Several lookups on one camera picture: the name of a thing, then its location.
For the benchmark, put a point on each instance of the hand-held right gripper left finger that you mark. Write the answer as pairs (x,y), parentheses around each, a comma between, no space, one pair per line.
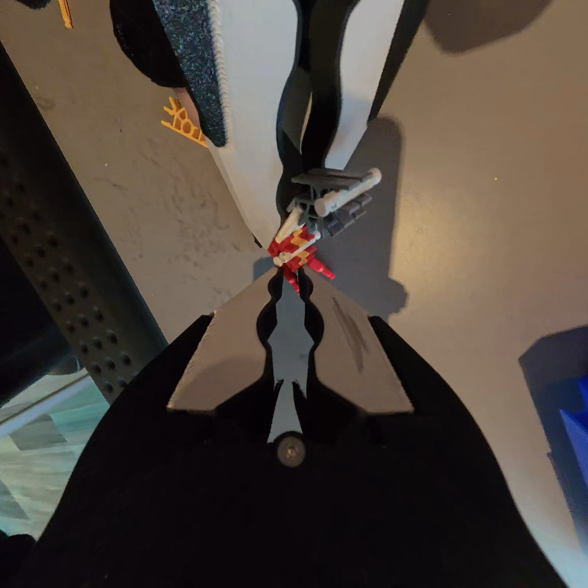
(225,358)

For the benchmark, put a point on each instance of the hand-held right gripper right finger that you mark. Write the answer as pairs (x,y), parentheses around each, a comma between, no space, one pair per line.
(358,367)

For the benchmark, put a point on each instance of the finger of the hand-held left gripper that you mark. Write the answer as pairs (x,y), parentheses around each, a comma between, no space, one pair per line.
(252,115)
(363,92)

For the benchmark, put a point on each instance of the small toy building assembly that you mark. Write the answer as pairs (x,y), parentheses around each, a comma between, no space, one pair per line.
(330,202)

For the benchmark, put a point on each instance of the blue plastic bin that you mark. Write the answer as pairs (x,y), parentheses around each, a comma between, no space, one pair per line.
(576,436)

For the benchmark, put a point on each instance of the person's left hand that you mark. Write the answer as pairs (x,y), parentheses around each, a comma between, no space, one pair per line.
(188,105)

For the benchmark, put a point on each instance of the yellow fan connector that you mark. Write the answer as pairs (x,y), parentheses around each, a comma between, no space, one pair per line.
(183,124)

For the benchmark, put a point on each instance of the small yellow rod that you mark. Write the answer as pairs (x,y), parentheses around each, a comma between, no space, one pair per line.
(65,13)

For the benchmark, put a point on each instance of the black perforated pad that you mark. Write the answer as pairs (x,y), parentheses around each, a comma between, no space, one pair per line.
(55,239)

